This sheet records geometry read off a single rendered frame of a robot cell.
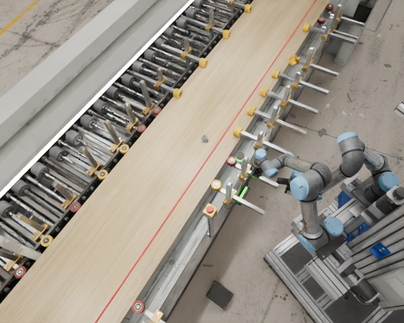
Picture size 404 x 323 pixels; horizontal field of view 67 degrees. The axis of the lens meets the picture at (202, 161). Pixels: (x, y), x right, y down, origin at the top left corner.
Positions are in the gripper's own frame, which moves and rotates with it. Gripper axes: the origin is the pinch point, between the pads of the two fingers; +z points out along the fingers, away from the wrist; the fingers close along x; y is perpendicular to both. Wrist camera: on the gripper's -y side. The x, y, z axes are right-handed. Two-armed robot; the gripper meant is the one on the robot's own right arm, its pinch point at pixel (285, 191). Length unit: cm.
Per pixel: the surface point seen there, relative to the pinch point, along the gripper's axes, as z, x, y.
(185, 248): 21, -74, -48
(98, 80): -153, -71, -63
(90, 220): -8, -97, -114
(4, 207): -3, -124, -183
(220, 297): 70, -86, -9
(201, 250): 12, -70, -35
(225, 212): 13, -35, -34
